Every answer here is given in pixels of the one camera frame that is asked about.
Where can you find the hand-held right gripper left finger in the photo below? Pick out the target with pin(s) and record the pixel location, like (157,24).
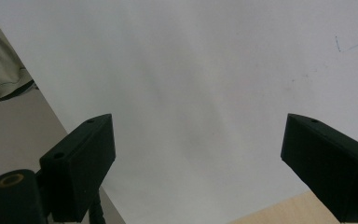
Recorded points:
(79,168)

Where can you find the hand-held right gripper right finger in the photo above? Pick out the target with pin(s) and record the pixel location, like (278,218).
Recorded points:
(329,165)

